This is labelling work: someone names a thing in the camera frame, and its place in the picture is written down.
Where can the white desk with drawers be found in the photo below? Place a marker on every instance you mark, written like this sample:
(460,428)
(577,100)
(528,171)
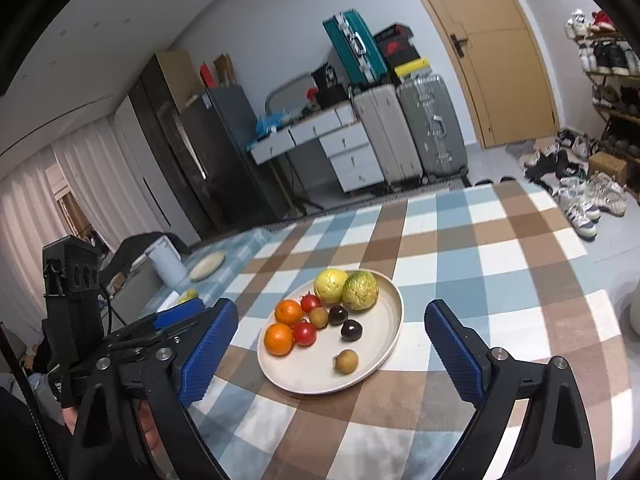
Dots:
(350,152)

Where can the black tall cabinet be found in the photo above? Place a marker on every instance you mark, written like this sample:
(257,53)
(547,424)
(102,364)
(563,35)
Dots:
(160,145)

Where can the large red tomato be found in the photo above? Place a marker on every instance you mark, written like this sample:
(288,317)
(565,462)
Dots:
(304,333)

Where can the small red tomato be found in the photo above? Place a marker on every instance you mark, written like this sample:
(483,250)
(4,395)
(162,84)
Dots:
(311,303)

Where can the person's left hand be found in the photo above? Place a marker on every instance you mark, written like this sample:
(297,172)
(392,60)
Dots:
(150,427)

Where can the yellow round fruit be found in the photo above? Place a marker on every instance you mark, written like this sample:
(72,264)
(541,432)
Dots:
(330,285)

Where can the dark purple fruit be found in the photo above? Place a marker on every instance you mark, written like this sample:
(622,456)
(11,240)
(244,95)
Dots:
(337,314)
(351,330)

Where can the grey arched frame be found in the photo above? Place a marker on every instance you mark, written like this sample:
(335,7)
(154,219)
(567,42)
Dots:
(280,91)

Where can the green custard apple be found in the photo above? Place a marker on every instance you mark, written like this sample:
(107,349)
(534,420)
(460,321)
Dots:
(361,291)

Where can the flat cardboard piece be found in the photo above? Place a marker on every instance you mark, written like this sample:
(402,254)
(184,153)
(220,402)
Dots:
(224,70)

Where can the brown kiwi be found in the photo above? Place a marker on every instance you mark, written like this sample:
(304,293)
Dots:
(318,316)
(346,361)

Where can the grey door mat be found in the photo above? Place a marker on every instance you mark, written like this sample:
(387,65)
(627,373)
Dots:
(522,147)

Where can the pile of sneakers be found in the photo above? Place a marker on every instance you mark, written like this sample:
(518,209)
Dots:
(580,200)

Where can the small yellow fruit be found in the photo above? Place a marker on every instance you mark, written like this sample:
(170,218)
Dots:
(189,296)

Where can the orange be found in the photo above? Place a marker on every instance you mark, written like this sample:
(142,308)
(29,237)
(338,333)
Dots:
(278,338)
(289,311)

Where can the wooden door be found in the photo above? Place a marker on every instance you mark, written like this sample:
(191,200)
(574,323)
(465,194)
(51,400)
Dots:
(500,60)

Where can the white cylindrical container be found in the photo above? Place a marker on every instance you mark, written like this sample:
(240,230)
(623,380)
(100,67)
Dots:
(165,262)

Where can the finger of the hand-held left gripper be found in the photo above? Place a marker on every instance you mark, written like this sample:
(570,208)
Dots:
(177,312)

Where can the checkered blanket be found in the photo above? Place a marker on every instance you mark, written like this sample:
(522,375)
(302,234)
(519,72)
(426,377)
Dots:
(500,270)

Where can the white round object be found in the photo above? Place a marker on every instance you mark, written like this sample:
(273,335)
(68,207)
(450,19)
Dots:
(631,310)

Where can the yellow and black box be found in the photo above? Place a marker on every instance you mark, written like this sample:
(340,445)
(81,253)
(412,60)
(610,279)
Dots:
(412,69)

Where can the blue plastic bag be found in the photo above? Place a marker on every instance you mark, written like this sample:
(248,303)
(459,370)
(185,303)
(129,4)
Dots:
(272,125)

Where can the grey suitcase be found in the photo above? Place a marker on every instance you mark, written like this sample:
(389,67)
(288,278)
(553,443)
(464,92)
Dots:
(432,127)

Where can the large cardboard box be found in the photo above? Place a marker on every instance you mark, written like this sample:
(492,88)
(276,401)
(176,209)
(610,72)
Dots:
(177,80)

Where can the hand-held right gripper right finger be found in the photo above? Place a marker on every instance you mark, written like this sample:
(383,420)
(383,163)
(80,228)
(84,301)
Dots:
(455,350)

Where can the small round beige plate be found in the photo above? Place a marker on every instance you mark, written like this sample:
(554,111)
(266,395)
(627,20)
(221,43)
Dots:
(206,267)

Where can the teal suitcase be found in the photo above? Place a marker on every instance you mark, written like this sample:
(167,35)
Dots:
(356,47)

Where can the red bag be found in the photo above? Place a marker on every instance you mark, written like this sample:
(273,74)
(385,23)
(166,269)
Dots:
(208,76)

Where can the black printed bag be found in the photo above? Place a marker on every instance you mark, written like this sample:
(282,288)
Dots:
(326,78)

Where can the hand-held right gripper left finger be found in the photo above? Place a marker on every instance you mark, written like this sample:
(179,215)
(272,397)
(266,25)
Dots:
(210,350)

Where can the dark grey refrigerator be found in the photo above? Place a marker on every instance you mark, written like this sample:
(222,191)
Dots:
(230,155)

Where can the white curtain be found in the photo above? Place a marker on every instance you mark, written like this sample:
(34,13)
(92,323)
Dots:
(35,200)

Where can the beige suitcase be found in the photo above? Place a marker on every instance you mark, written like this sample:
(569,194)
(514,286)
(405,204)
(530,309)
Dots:
(387,137)

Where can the cream round plate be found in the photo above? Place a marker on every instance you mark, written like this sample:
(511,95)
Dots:
(320,375)

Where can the wooden shoe rack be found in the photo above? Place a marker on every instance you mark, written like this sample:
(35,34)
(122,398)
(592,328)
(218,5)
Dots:
(615,100)

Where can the person's left forearm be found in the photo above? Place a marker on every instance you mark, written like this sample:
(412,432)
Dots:
(30,440)

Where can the red and black shoe box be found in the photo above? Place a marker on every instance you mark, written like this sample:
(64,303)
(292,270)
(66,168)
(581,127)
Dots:
(400,52)

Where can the small cardboard box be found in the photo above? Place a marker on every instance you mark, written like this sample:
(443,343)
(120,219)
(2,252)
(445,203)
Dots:
(607,165)

